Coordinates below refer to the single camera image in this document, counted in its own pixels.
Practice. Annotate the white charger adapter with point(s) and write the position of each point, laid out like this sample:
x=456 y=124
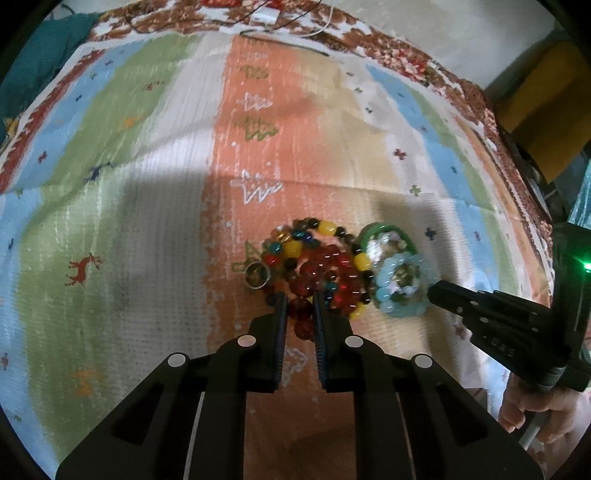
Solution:
x=266 y=16

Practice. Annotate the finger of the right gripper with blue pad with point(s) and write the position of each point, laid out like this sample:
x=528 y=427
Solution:
x=514 y=331

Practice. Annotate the mustard yellow hanging cloth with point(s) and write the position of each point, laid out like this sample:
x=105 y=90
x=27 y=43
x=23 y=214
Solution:
x=549 y=113

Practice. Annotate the green jade bangle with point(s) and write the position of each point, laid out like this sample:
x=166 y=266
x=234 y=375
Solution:
x=371 y=230

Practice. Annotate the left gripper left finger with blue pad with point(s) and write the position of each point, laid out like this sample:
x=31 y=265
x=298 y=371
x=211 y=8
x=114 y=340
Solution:
x=186 y=419

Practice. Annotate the striped colourful woven mat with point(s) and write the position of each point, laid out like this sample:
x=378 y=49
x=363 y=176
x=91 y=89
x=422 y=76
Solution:
x=149 y=172

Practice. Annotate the light blue patterned cloth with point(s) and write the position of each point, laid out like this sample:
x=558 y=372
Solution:
x=580 y=214

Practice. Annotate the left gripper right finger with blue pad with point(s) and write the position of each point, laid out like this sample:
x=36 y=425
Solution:
x=412 y=419

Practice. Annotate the person's right hand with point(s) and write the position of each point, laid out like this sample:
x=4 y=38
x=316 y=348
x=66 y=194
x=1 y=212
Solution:
x=568 y=411

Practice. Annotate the teal blanket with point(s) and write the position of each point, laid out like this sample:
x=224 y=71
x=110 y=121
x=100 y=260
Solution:
x=41 y=58

